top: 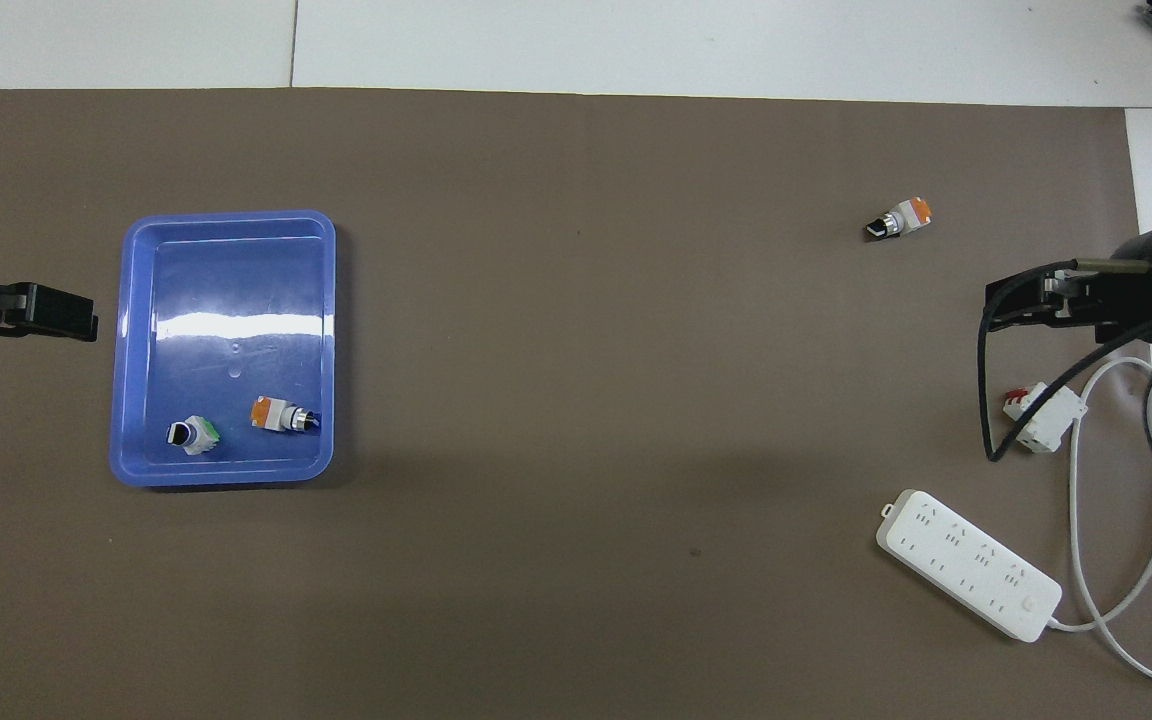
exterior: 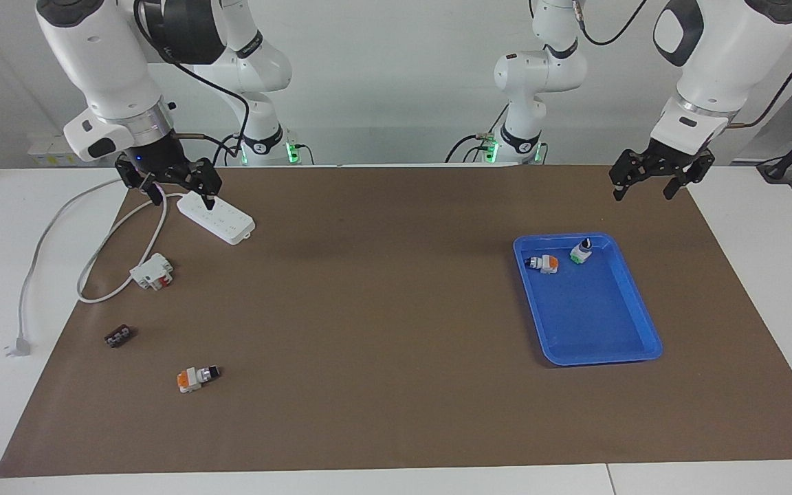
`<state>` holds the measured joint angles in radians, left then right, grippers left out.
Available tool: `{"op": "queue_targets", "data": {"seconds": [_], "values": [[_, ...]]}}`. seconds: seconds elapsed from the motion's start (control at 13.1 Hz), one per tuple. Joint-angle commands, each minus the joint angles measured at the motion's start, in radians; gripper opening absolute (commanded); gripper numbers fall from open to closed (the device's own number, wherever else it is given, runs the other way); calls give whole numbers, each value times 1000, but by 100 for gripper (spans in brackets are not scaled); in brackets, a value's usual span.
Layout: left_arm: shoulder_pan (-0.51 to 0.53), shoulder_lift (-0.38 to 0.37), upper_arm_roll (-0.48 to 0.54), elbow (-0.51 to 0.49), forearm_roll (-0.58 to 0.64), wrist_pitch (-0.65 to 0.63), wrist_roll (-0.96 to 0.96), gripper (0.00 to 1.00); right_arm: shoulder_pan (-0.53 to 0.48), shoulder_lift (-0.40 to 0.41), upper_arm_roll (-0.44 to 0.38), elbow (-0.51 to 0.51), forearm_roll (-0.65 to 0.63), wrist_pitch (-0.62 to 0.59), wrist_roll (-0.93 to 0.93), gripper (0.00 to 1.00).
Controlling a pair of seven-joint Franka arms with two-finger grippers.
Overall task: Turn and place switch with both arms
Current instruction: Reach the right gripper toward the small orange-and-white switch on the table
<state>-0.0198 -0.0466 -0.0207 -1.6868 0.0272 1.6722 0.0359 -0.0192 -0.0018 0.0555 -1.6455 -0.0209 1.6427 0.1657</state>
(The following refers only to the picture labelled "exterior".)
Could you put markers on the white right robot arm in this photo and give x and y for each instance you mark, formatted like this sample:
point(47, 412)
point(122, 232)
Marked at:
point(93, 55)

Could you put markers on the white power strip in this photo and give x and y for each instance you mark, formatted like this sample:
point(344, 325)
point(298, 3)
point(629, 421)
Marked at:
point(225, 223)

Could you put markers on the brown table mat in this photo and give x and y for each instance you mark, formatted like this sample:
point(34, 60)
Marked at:
point(368, 344)

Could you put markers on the small black terminal block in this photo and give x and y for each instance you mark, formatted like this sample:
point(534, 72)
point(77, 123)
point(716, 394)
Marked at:
point(119, 337)

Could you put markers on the white red circuit breaker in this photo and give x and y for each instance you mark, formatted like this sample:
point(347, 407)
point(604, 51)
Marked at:
point(152, 271)

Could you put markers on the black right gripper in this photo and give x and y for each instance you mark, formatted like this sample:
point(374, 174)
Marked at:
point(155, 158)

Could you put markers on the blue plastic tray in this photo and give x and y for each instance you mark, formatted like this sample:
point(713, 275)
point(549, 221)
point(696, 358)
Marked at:
point(588, 316)

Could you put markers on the green white selector switch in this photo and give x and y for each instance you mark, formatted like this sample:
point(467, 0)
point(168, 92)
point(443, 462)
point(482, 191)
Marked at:
point(580, 253)

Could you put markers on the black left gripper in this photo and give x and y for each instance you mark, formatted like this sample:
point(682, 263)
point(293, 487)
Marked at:
point(671, 163)

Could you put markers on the white boxes stack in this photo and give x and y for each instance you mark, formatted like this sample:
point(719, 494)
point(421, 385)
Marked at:
point(49, 151)

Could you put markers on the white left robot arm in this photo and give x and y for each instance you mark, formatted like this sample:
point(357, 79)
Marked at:
point(726, 55)

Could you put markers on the orange white selector switch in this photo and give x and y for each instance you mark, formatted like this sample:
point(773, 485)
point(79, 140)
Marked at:
point(546, 264)
point(193, 379)

